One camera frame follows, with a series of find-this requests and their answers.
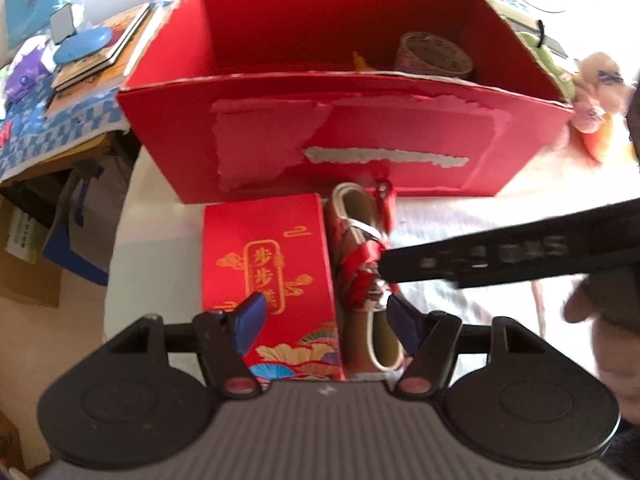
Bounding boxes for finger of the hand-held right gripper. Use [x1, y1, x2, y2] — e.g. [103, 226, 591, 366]
[379, 241, 427, 283]

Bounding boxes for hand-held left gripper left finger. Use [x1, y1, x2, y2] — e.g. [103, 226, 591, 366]
[107, 291, 266, 402]

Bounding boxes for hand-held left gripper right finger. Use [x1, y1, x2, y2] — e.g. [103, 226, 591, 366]
[386, 294, 527, 402]

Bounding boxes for small shoe with red ribbon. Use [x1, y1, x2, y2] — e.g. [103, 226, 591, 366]
[324, 182, 407, 374]

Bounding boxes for small red gift box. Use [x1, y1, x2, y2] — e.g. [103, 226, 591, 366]
[201, 192, 347, 382]

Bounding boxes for large red cardboard box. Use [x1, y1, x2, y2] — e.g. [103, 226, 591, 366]
[116, 0, 576, 206]

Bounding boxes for brown gourd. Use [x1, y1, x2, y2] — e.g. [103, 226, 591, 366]
[350, 51, 377, 74]

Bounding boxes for printed tape roll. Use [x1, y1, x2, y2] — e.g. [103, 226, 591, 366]
[393, 31, 474, 80]

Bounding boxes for person's right hand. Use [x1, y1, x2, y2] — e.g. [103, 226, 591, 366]
[564, 267, 640, 427]

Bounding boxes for yellow plush toy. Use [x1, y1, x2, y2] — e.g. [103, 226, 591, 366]
[581, 112, 637, 164]

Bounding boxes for beige plush toy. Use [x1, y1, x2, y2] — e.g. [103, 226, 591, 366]
[575, 52, 634, 112]

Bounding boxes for green plush toy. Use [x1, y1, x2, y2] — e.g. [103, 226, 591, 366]
[515, 20, 577, 107]

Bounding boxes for blue and white box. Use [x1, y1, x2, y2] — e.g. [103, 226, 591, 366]
[42, 167, 112, 287]

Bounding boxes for cardboard boxes on floor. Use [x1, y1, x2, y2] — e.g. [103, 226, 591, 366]
[0, 195, 67, 307]

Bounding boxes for white power strip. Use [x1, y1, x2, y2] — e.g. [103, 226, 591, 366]
[486, 0, 542, 24]

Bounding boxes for blue checked cloth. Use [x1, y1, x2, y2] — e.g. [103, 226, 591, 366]
[0, 85, 132, 182]

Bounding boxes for stack of books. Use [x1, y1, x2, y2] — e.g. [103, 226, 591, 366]
[47, 6, 169, 112]

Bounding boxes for flame cover book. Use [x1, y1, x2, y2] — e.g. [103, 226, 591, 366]
[52, 2, 152, 92]

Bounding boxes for blue glasses case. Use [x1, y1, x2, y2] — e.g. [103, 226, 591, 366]
[54, 27, 114, 65]

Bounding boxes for purple toy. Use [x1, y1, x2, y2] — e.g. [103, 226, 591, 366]
[5, 50, 54, 104]

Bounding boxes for small standing mirror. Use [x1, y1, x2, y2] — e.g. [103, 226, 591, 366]
[50, 4, 77, 46]

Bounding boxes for blue plastic package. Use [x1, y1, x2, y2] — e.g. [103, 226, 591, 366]
[5, 0, 74, 52]

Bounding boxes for power strip cable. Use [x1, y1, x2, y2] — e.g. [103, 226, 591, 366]
[505, 0, 569, 14]

